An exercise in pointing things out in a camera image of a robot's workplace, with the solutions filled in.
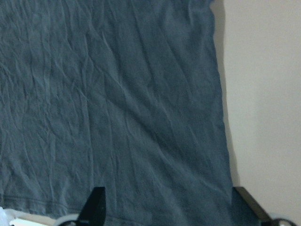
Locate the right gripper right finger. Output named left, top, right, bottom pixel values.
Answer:
left=231, top=186, right=270, bottom=226

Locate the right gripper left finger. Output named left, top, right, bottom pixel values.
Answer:
left=76, top=187, right=106, bottom=226

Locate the black printed t-shirt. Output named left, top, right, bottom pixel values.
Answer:
left=0, top=0, right=259, bottom=226

